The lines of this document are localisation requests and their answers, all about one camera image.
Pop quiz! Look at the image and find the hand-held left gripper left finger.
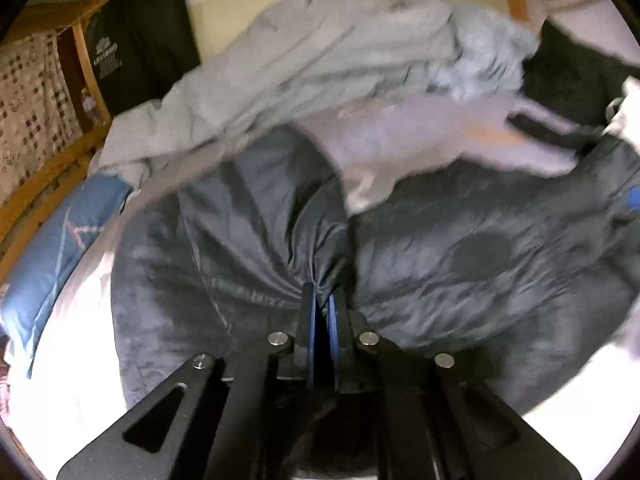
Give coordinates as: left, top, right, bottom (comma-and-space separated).
55, 282, 321, 480

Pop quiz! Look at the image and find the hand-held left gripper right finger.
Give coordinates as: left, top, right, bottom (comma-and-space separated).
327, 290, 583, 480

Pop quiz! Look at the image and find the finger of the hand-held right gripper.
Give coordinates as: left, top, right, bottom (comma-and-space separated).
597, 140, 640, 241

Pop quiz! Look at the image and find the black down jacket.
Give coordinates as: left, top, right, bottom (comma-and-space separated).
110, 125, 640, 413

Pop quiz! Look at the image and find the white sweatshirt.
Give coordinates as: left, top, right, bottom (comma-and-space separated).
602, 77, 640, 151

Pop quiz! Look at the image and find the black cloth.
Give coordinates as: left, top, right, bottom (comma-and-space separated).
520, 20, 640, 136

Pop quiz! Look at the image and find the blue patterned pillow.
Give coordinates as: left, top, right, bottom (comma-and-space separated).
0, 175, 133, 378

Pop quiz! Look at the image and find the light blue duvet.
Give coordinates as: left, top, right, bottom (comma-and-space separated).
97, 0, 538, 186

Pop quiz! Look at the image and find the small bottle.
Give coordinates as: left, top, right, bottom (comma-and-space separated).
80, 87, 101, 126

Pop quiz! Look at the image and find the black garment bag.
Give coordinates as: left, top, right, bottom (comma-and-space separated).
82, 0, 201, 116

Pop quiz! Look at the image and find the checkered floral curtain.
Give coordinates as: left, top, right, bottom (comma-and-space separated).
0, 30, 83, 206

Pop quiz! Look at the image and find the wooden bed frame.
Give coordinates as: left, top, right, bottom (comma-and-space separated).
0, 0, 531, 256

